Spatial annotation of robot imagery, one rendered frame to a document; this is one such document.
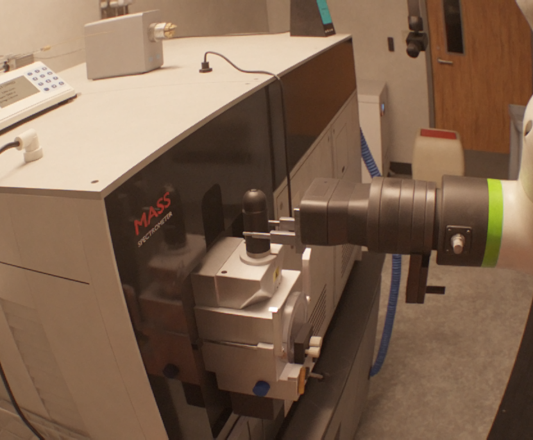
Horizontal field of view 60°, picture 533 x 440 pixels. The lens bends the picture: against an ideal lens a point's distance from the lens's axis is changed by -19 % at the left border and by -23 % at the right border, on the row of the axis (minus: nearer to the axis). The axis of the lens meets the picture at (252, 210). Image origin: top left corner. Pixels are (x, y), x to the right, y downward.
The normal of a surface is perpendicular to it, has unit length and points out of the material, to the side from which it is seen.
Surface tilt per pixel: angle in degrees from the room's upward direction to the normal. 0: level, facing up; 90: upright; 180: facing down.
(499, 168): 90
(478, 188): 19
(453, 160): 84
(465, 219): 64
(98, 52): 90
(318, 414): 0
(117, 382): 90
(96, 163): 0
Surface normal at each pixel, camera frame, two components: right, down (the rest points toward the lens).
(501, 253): -0.30, 0.65
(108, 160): -0.07, -0.91
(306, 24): -0.38, 0.36
